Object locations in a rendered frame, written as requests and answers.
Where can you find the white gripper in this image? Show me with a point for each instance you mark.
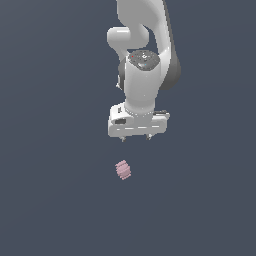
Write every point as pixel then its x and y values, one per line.
pixel 136 125

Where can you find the small pink ribbed object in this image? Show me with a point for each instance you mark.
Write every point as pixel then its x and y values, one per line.
pixel 123 169

